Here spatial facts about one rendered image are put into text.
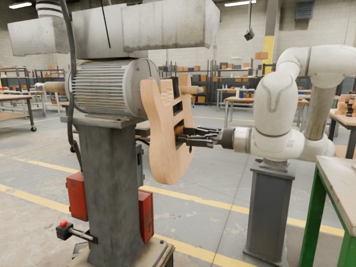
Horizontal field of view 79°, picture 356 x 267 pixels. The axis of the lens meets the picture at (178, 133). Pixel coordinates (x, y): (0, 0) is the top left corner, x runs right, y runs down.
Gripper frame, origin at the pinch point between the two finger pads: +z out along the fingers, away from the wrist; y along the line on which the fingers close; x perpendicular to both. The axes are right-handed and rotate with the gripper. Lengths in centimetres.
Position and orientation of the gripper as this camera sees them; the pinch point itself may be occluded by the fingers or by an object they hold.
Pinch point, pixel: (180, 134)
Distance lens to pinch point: 83.5
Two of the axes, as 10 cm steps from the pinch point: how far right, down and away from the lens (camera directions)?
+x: -0.7, -9.3, -3.7
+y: 3.9, -3.6, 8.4
